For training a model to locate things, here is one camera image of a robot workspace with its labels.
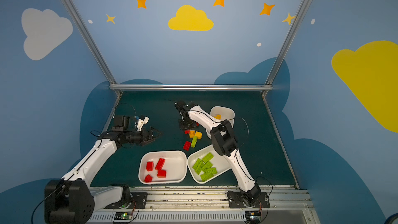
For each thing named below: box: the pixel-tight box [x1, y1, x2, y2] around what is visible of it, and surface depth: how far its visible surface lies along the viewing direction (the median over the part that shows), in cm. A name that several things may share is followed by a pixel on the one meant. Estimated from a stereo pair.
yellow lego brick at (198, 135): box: [194, 131, 203, 140], surface depth 98 cm
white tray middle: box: [187, 144, 232, 185], surface depth 86 cm
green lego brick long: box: [192, 158, 203, 172], surface depth 87 cm
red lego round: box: [144, 174, 153, 183], surface depth 80 cm
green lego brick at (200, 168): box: [195, 161, 207, 175], surface depth 85 cm
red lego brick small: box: [146, 161, 154, 172], surface depth 84 cm
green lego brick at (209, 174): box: [200, 167, 218, 181], surface depth 84 cm
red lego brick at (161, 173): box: [156, 169, 167, 179], surface depth 83 cm
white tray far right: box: [209, 105, 236, 126], surface depth 107 cm
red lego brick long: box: [154, 157, 166, 171], surface depth 86 cm
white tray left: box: [137, 150, 188, 185], surface depth 85 cm
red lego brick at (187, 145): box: [183, 141, 192, 151], surface depth 93 cm
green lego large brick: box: [202, 151, 215, 164], surface depth 90 cm
